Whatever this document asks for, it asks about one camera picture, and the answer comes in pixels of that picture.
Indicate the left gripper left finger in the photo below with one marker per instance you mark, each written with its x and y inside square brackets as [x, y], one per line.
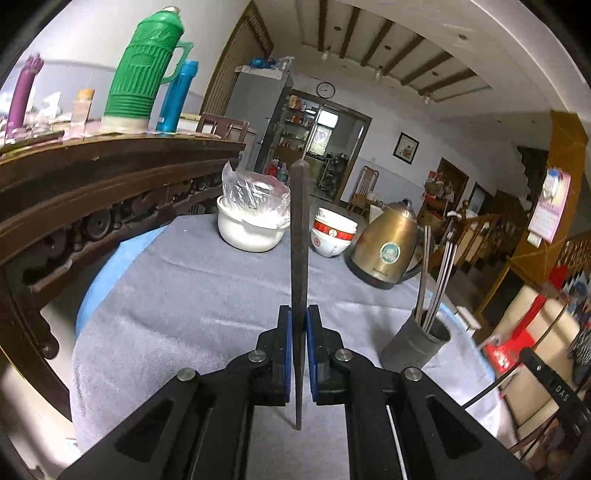
[197, 426]

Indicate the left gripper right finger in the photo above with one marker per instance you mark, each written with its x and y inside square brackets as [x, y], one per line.
[400, 425]

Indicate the grey utensil holder cup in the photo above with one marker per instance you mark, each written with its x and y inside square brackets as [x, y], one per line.
[412, 346]

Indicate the red plastic chair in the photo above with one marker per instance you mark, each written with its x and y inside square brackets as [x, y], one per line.
[503, 353]

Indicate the grey table cloth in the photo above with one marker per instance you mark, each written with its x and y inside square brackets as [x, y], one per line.
[182, 297]

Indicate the gold electric kettle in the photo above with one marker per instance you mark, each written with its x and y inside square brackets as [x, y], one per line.
[384, 251]

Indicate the red white bowl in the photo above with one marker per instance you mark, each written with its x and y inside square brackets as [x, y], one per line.
[332, 233]

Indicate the wooden chair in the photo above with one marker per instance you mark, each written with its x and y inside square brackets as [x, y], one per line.
[365, 185]

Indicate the clear plastic bag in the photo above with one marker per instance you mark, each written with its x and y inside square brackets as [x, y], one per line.
[257, 197]

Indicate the carved dark wooden sideboard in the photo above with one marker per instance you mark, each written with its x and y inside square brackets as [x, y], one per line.
[66, 204]

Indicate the blue thermos bottle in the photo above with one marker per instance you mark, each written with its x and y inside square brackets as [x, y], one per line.
[175, 96]

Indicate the grey refrigerator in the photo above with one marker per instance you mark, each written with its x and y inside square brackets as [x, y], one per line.
[257, 98]

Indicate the green thermos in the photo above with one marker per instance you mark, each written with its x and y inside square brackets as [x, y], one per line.
[153, 57]

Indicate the purple bottle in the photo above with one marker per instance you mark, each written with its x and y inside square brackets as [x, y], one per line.
[31, 68]

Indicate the pink wall calendar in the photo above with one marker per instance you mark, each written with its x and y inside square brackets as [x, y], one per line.
[549, 209]

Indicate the framed wall picture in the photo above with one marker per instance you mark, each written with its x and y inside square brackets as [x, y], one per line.
[406, 148]

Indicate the round wall clock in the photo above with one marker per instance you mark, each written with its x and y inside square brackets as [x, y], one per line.
[325, 90]

